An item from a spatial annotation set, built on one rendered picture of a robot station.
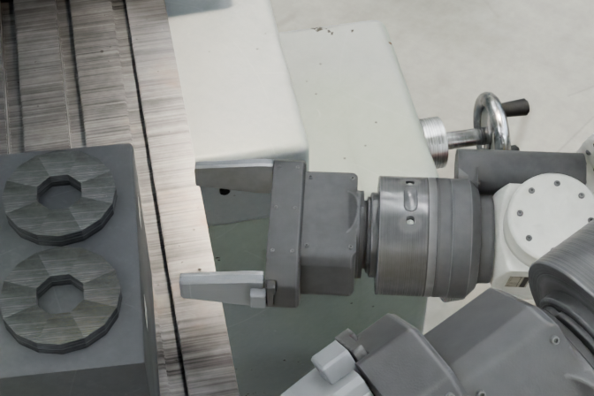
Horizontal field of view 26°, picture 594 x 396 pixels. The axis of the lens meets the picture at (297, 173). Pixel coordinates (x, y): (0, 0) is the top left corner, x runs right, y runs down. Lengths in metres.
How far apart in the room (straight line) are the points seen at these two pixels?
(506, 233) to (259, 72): 0.66
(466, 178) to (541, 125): 1.76
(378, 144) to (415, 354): 1.17
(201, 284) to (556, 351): 0.50
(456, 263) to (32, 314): 0.31
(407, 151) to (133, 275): 0.67
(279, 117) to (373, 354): 1.04
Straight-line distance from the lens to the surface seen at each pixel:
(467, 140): 1.74
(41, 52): 1.45
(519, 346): 0.44
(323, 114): 1.63
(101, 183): 1.04
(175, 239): 1.25
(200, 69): 1.52
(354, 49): 1.72
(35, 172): 1.06
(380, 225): 0.91
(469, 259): 0.92
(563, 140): 2.69
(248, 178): 0.99
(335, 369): 0.44
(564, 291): 0.47
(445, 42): 2.86
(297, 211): 0.93
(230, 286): 0.91
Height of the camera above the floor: 1.95
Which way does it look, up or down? 49 degrees down
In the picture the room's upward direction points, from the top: straight up
